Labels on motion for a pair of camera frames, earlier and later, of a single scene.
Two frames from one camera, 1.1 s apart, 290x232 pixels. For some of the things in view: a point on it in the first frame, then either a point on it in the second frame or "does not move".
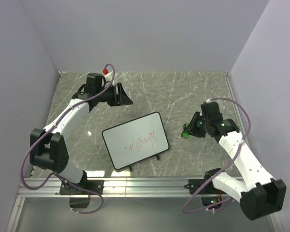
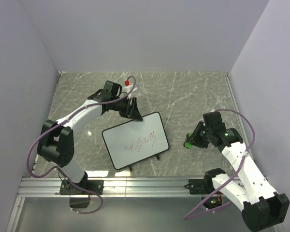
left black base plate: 94,186 does not move
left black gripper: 122,98 to 135,113
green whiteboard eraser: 186,135 to 188,144
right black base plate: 195,185 does not move
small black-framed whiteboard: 135,141 does not move
